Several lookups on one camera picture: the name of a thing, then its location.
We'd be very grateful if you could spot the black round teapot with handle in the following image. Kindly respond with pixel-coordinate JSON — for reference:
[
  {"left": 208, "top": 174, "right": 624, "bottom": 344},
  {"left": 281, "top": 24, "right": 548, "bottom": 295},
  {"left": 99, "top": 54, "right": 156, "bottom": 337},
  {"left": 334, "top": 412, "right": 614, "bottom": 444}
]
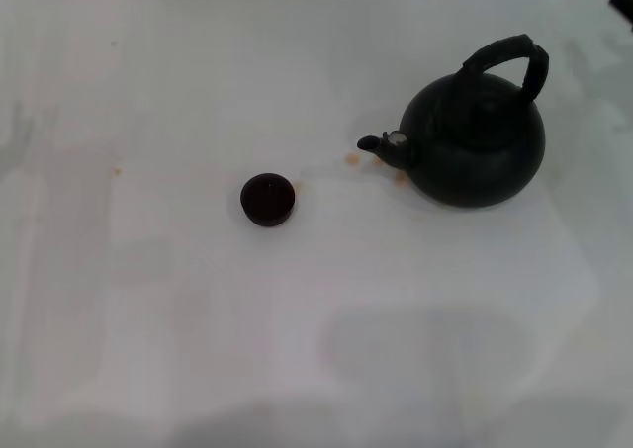
[{"left": 356, "top": 33, "right": 551, "bottom": 210}]

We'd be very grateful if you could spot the small dark brown teacup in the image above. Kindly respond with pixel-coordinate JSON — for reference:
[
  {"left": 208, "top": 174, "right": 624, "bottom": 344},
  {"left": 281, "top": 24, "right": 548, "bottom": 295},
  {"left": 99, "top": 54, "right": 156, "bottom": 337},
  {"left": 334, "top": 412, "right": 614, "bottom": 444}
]
[{"left": 239, "top": 172, "right": 297, "bottom": 228}]

